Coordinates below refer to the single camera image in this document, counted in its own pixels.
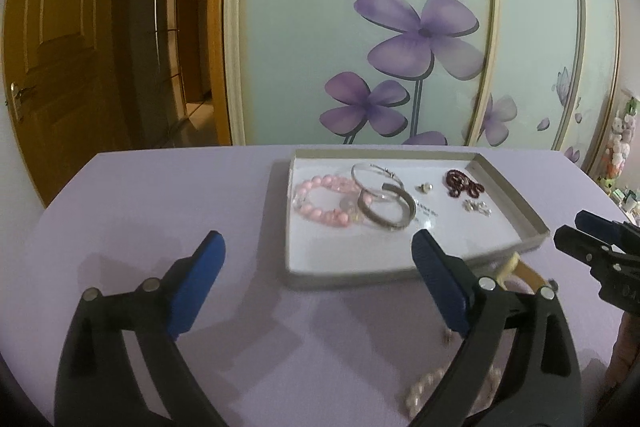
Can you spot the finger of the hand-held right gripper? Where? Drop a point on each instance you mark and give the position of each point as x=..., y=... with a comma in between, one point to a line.
x=582, y=244
x=592, y=222

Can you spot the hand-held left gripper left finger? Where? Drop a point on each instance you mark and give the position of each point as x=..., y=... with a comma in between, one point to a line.
x=196, y=282

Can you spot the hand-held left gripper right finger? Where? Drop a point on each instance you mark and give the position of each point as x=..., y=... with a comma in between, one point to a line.
x=440, y=277

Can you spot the silver crystal earrings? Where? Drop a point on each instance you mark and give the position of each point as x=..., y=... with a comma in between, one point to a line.
x=475, y=207

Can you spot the small pearl earring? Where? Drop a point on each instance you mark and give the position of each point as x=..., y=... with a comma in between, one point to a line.
x=425, y=188

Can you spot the grey cardboard box tray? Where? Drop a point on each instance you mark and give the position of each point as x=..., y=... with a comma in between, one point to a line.
x=350, y=252

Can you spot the thin silver bangle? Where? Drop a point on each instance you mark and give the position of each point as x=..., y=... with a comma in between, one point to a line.
x=384, y=169

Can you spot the person's right forearm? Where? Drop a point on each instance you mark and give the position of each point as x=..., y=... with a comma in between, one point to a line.
x=627, y=337

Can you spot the hanging plush toys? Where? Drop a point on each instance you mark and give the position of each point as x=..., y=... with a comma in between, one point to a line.
x=622, y=142

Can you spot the butterfly glass wardrobe door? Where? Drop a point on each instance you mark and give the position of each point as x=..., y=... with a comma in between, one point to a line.
x=597, y=57

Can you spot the small-flower glass wardrobe door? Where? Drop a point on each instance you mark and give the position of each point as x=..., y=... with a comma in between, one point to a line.
x=535, y=32

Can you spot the wooden door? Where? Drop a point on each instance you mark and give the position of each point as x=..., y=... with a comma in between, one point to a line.
x=60, y=57

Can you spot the large-flower glass wardrobe door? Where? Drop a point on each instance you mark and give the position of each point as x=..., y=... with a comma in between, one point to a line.
x=325, y=7

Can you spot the wooden door frame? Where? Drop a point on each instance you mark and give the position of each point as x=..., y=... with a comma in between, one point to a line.
x=217, y=32

